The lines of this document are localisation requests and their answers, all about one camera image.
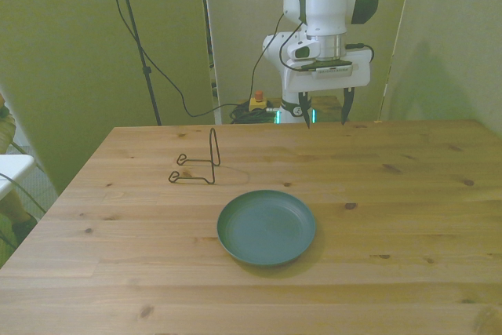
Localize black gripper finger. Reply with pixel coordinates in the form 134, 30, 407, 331
297, 91, 313, 130
340, 86, 356, 126

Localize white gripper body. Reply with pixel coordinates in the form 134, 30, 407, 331
284, 47, 373, 93

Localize dark teal round plate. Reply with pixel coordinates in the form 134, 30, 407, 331
216, 189, 317, 268

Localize yellow emergency stop button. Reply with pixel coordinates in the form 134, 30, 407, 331
249, 90, 269, 113

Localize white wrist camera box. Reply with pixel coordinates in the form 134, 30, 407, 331
287, 42, 322, 61

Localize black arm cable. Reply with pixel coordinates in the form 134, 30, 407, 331
249, 0, 376, 100

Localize coiled black floor cables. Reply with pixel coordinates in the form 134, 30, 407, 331
229, 102, 283, 125

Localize black wire plate stand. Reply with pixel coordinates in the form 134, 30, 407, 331
168, 127, 223, 186

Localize black tripod cable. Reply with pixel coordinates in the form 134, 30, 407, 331
100, 0, 252, 118

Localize black tripod camera stand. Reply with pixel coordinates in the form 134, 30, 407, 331
100, 0, 164, 126

